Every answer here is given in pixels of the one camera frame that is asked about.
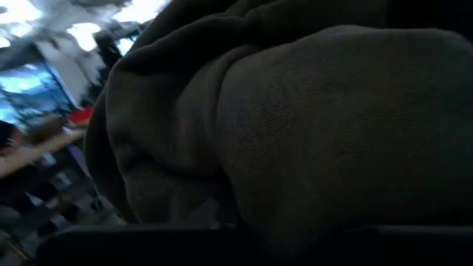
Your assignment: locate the red cloth item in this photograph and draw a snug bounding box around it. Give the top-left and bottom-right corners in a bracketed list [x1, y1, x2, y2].
[67, 106, 95, 127]

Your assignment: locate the wooden side table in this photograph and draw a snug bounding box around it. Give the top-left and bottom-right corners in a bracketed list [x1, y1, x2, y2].
[0, 129, 86, 179]

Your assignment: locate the dark grey knit garment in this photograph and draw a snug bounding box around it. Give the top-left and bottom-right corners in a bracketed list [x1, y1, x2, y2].
[83, 0, 473, 259]

